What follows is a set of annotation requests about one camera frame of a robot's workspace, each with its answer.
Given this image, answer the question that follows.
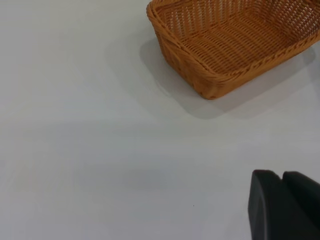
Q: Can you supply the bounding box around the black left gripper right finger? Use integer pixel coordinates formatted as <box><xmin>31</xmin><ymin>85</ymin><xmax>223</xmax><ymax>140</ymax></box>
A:
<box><xmin>283</xmin><ymin>170</ymin><xmax>320</xmax><ymax>240</ymax></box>

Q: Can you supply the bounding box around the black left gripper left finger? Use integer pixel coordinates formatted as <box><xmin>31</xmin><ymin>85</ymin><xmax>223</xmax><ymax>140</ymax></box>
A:
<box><xmin>247</xmin><ymin>169</ymin><xmax>311</xmax><ymax>240</ymax></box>

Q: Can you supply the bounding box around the orange-brown woven basket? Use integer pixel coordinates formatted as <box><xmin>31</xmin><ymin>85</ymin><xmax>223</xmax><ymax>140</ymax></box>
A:
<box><xmin>146</xmin><ymin>0</ymin><xmax>320</xmax><ymax>100</ymax></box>

